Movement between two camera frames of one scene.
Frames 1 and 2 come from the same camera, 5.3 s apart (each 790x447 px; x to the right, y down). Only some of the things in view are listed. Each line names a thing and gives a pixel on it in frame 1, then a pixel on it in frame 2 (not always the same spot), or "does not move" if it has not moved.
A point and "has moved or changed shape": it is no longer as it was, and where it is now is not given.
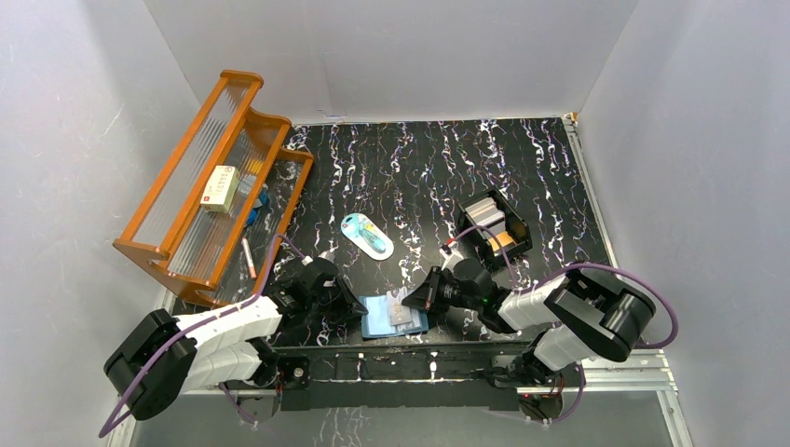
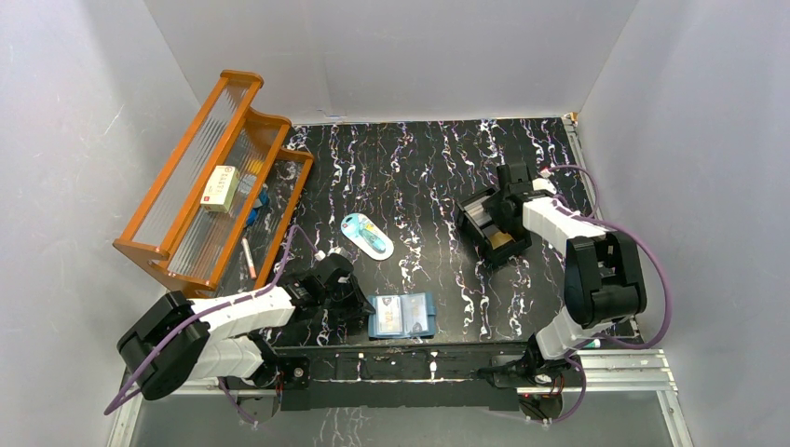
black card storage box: x=490 y=209 does not move
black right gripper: x=426 y=296 -> x=506 y=225
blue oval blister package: x=368 y=235 does not move
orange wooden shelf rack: x=211 y=227 does not move
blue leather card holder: x=374 y=318 has moved or changed shape
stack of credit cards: x=485 y=212 does not move
